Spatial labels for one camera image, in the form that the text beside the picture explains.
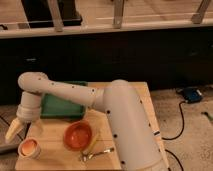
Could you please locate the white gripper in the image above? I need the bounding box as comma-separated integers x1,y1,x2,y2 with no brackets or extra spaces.
5,91,42,141

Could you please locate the orange apple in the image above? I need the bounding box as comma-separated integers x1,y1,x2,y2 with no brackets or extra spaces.
22,140,37,155

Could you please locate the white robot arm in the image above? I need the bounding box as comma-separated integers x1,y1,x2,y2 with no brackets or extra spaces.
5,72,168,171

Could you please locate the white paper cup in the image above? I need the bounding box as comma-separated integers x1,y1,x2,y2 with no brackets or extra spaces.
18,138,41,159

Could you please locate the wooden table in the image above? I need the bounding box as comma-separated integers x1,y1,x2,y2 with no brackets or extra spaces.
15,82,169,171

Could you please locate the green plastic tray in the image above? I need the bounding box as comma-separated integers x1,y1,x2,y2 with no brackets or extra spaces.
39,81,89,120

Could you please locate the orange bowl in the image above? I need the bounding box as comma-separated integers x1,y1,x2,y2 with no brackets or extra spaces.
63,121,92,151

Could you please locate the metal spoon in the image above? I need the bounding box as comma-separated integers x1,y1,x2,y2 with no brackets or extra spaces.
79,147,115,162

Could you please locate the black box on floor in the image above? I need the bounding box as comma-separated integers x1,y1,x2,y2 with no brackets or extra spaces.
20,0,84,28

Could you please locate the blue power box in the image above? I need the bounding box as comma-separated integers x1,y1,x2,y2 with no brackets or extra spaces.
178,87,203,103

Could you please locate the black cable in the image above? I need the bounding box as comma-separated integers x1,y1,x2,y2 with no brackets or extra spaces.
161,100,188,171

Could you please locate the metal frame rail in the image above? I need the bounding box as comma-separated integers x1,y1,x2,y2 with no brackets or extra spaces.
0,0,213,39

